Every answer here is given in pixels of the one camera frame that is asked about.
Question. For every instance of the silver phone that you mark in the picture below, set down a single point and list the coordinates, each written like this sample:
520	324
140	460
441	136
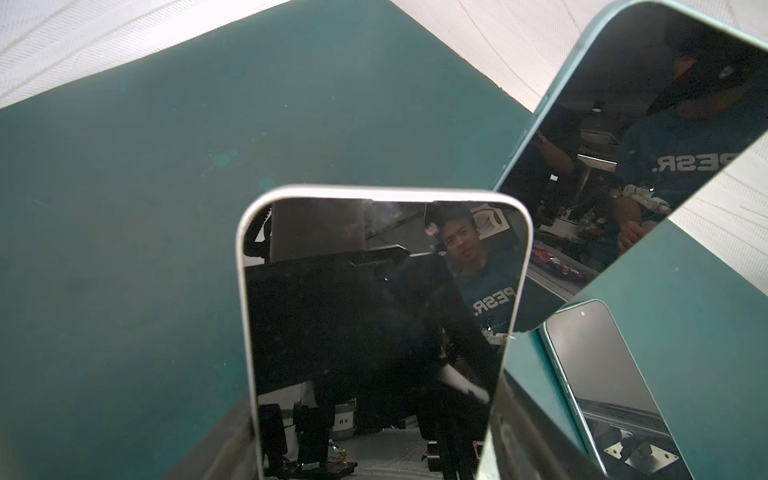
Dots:
375	321

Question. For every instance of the teal phone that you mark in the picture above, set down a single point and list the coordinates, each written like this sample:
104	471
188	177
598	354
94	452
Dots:
617	417

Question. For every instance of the dark phone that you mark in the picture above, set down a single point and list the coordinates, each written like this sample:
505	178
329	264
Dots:
656	103

